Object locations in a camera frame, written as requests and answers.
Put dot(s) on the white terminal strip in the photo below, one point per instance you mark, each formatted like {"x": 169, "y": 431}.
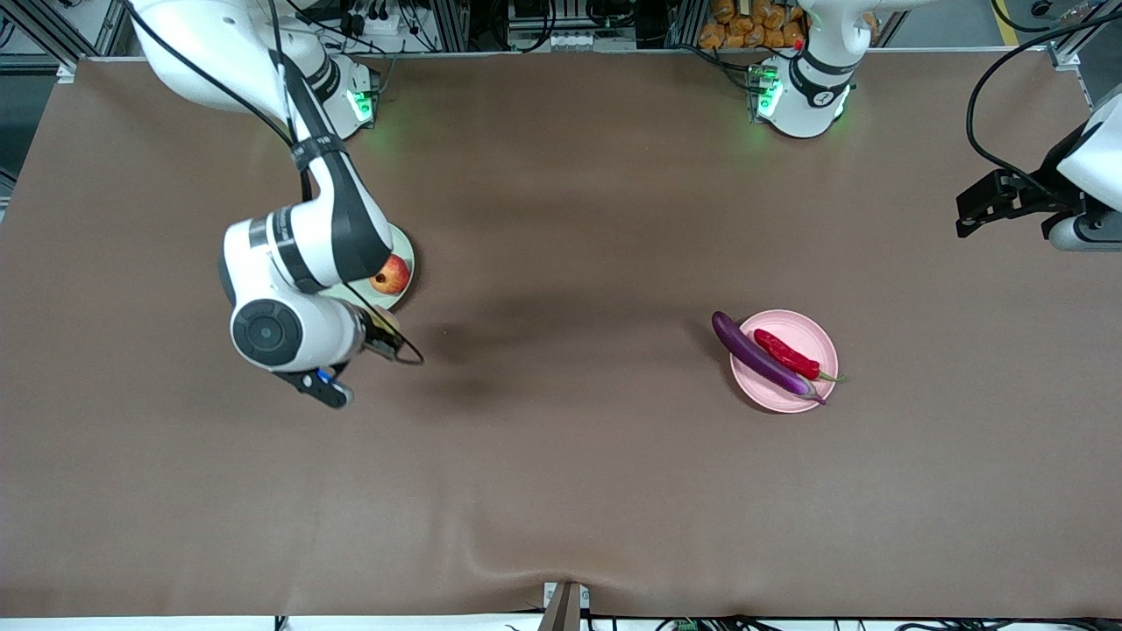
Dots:
{"x": 587, "y": 40}

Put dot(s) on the pile of orange bread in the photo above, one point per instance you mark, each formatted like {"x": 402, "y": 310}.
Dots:
{"x": 754, "y": 26}

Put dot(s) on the light green round plate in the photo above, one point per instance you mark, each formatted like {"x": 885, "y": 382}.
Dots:
{"x": 401, "y": 244}

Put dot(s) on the brown table cloth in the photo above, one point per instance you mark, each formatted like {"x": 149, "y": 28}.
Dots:
{"x": 561, "y": 491}

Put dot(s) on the aluminium frame post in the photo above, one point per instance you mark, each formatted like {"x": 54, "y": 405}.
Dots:
{"x": 53, "y": 31}
{"x": 1074, "y": 48}

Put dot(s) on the pink round plate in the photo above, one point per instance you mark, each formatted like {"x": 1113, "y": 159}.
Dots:
{"x": 789, "y": 386}

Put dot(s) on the red chili pepper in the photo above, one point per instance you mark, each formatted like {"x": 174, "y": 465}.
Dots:
{"x": 789, "y": 355}

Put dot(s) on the metal table edge bracket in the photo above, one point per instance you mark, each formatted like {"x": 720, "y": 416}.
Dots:
{"x": 565, "y": 605}

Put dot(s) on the long purple eggplant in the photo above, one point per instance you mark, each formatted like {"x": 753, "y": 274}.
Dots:
{"x": 754, "y": 350}

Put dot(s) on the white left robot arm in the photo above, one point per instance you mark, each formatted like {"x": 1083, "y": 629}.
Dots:
{"x": 802, "y": 96}

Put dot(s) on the white power strip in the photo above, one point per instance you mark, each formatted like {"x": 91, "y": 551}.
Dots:
{"x": 377, "y": 22}

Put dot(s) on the red pomegranate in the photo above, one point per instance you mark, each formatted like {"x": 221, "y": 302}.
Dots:
{"x": 392, "y": 276}

